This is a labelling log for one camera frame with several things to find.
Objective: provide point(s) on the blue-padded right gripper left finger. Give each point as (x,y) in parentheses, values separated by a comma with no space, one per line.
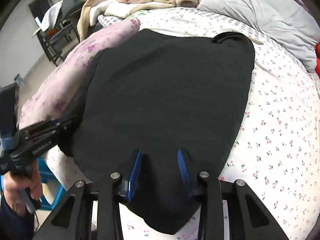
(72,216)

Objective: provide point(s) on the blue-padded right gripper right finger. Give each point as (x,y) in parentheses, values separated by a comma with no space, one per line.
(228,210)

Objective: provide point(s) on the large black coat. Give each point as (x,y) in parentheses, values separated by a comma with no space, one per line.
(157,94)

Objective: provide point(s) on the blue plastic stool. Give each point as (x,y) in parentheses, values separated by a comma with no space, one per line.
(52,190)

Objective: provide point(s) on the pink floral rolled quilt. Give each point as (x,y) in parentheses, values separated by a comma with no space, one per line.
(59,87)

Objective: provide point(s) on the cherry print bed sheet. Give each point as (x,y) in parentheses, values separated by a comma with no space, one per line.
(276,151)

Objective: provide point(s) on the red plush toy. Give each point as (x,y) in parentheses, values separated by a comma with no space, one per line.
(317,50)

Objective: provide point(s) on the grey white duvet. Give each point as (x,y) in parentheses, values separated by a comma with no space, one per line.
(285,21)

